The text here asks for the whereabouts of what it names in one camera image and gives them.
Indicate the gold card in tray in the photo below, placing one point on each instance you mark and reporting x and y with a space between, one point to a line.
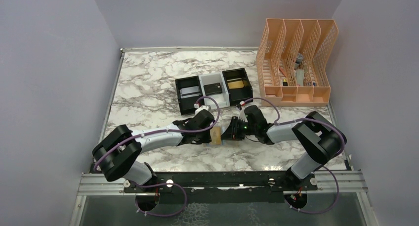
236 84

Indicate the silver card in tray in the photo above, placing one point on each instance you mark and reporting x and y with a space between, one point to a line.
189 92

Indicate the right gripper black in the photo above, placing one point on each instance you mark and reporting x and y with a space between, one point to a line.
231 132

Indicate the black metal base rail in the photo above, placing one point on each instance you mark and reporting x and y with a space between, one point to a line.
224 187

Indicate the orange plastic desk organizer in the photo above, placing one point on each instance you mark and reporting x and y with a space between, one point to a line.
291 61

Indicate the black card in tray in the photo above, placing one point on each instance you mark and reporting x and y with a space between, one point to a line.
212 89

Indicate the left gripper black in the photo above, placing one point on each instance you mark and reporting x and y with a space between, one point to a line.
207 139

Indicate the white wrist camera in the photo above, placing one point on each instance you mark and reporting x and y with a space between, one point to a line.
241 108
199 108

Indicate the grey tape roll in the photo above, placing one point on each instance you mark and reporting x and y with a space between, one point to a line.
298 60

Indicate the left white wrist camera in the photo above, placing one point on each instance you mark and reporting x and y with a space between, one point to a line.
199 108

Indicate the black white card tray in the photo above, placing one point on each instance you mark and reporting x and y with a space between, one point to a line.
227 88

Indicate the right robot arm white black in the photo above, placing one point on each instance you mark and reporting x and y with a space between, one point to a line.
321 140

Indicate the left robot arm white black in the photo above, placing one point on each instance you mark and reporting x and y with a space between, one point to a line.
115 156

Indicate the gold card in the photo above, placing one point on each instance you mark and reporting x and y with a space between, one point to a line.
236 84
215 134

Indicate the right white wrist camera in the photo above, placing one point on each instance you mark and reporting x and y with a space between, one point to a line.
241 108

